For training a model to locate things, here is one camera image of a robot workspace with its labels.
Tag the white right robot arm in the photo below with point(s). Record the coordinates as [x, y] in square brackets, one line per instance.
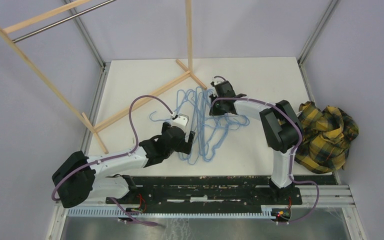
[281, 127]

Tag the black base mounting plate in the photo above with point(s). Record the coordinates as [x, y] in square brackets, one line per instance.
[205, 194]

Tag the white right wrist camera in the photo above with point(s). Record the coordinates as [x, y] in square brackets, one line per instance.
[214, 82]

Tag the aluminium frame rails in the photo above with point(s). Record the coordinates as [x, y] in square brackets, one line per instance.
[244, 153]

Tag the yellow plaid shirt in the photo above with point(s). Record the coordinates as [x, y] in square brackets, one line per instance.
[326, 138]

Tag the metal rack rod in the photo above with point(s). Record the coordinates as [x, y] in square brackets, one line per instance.
[57, 23]

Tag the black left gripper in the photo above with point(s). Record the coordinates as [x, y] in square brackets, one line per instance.
[185, 146]

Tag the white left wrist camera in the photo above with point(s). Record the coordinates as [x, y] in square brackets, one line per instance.
[180, 121]

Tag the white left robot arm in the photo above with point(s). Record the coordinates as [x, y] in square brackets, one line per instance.
[83, 177]

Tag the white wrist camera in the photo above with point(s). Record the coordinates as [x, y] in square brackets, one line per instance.
[214, 82]
[180, 121]

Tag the white toothed cable strip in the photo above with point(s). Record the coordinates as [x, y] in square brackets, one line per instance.
[91, 211]

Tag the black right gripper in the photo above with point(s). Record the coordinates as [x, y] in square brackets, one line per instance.
[214, 111]

